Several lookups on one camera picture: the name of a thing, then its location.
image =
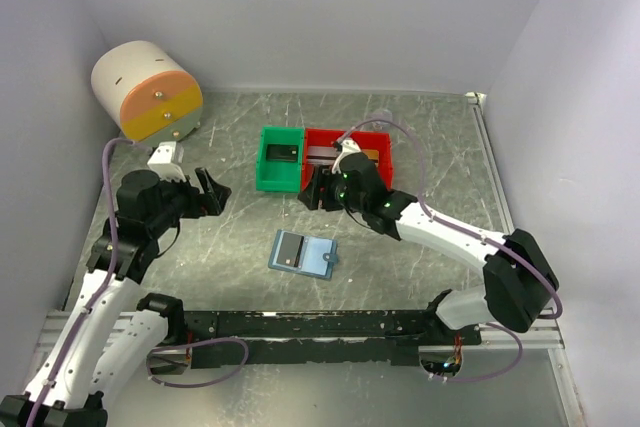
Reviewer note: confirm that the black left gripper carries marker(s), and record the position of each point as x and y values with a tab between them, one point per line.
214	193

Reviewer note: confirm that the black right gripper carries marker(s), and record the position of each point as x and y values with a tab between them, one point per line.
320	188

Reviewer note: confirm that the red plastic bin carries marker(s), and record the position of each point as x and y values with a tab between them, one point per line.
316	137
382	143

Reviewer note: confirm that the blue card holder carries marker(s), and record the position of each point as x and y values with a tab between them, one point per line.
317	260

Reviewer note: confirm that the black card stripe side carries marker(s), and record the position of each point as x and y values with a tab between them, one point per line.
289	250

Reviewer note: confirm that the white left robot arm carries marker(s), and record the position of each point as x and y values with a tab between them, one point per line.
87	366

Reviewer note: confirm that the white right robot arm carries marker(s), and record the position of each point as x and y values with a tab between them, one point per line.
464	243

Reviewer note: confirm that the silver credit card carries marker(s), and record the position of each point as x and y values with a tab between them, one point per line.
320	155

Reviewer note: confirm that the black credit card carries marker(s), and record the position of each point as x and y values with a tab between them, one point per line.
276	158

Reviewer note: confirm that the gold credit card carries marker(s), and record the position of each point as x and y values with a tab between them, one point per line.
372	155

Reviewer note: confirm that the green plastic bin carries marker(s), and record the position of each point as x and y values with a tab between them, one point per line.
279	159

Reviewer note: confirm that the small clear plastic cup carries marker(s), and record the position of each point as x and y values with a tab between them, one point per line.
381	119

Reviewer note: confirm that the round pastel drawer cabinet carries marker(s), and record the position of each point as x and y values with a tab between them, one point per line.
150	97

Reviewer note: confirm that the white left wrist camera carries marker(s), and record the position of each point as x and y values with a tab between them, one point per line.
166	162

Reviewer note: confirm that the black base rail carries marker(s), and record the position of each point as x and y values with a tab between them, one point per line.
397	337

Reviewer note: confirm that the aluminium frame rail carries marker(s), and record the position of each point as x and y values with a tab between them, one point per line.
519	279

